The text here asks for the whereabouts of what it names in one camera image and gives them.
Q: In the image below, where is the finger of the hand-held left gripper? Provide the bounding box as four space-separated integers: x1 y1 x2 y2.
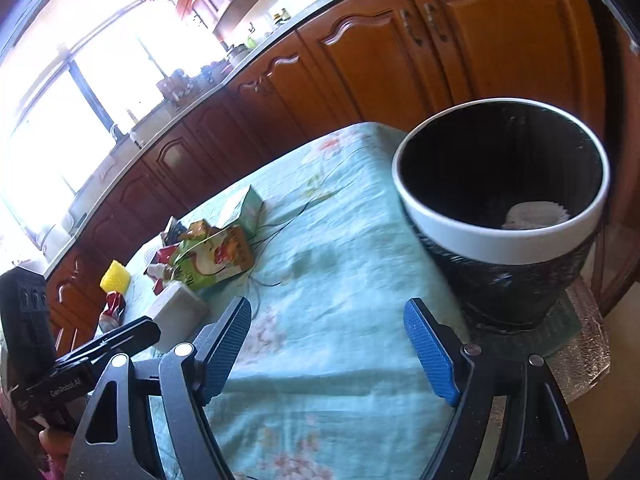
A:
54 315 162 367

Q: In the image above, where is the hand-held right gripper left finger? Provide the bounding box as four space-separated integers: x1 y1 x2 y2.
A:
65 296 252 480

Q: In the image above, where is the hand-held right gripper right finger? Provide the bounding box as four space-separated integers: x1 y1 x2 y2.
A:
403 297 591 480

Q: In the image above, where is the crushed red can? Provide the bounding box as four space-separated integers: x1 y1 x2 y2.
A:
99 291 127 333

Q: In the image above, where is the yellow foam fruit net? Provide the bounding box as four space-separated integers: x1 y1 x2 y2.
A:
100 259 132 295

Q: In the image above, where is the white rectangular box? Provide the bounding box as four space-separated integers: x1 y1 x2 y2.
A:
150 280 210 353

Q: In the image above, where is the green juice carton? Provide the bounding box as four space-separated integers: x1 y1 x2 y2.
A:
172 225 256 292

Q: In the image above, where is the dark snack wrapper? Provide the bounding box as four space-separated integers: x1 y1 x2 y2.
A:
161 216 188 246

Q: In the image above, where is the yellow orange snack wrapper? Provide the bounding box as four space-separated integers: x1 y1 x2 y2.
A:
182 220 221 241

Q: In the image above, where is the black white-rimmed trash bin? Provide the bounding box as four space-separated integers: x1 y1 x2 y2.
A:
391 99 612 333

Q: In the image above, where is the pale green paper box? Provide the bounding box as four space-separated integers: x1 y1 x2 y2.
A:
215 185 266 236

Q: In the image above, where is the person's left hand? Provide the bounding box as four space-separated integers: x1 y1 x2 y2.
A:
39 429 73 463

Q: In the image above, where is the teal floral tablecloth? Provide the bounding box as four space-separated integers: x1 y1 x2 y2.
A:
100 121 481 480

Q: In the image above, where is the silver foil mat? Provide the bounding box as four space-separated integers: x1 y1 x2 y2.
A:
545 275 612 403

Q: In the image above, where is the white pleated paper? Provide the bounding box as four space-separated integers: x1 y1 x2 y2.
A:
502 201 572 231

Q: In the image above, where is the kitchen window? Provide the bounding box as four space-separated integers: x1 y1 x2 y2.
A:
0 0 231 261

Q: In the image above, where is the row of wooden base cabinets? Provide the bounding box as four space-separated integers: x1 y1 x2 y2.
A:
42 0 608 356

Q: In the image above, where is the grey kitchen countertop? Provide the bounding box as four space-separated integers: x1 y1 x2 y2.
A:
42 0 566 281

